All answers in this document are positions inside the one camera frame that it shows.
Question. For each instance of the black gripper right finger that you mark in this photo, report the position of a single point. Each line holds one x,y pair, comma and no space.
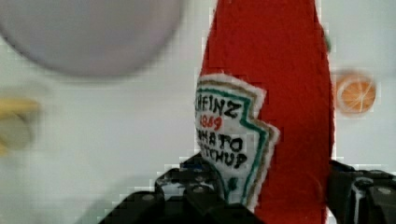
361,196

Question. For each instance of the grey round plate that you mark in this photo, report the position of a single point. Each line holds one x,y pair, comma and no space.
99,38

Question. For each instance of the red felt strawberry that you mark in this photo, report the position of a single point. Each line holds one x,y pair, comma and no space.
327,41

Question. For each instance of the red felt ketchup bottle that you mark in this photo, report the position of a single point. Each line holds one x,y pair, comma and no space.
264,110

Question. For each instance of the orange slice toy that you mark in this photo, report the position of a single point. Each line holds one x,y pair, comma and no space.
354,93

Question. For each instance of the yellow peeled banana toy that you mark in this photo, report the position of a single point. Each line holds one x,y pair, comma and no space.
15,131

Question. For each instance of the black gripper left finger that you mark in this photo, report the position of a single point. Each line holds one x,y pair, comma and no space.
188,194

